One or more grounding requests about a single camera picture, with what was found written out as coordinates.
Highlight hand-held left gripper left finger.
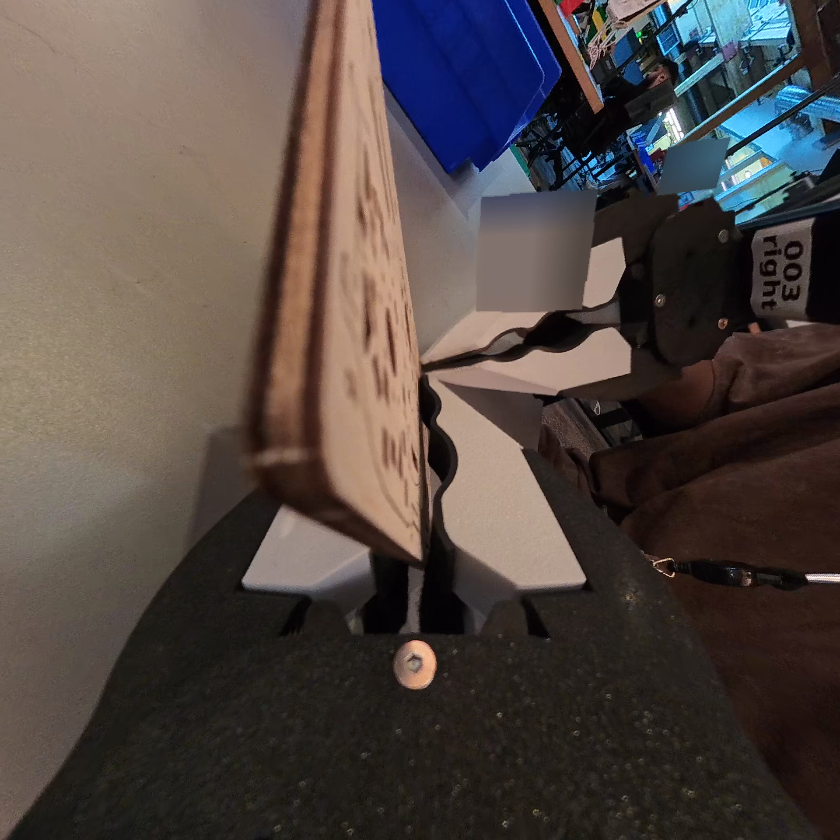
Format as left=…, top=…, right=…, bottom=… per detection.
left=241, top=508, right=372, bottom=611

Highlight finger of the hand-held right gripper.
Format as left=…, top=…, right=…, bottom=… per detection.
left=427, top=322, right=635, bottom=399
left=423, top=238, right=626, bottom=366

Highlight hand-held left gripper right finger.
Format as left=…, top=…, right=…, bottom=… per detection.
left=420, top=377, right=587, bottom=619

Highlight laser-cut plywood board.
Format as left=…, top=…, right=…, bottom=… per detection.
left=246, top=0, right=432, bottom=567

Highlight person's right forearm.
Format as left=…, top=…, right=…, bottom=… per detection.
left=630, top=323, right=840, bottom=460

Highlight wooden-edged table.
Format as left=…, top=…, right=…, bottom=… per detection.
left=537, top=0, right=606, bottom=114

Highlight wooden beam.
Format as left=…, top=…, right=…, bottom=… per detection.
left=682, top=0, right=840, bottom=143

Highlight blue plastic bin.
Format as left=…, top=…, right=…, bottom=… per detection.
left=371, top=0, right=563, bottom=175

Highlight person's brown jacket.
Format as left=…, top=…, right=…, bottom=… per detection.
left=538, top=387, right=840, bottom=840

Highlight silver ventilation duct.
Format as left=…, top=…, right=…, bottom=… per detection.
left=773, top=84, right=840, bottom=127

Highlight black lanyard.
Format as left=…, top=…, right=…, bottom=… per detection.
left=645, top=556, right=840, bottom=593

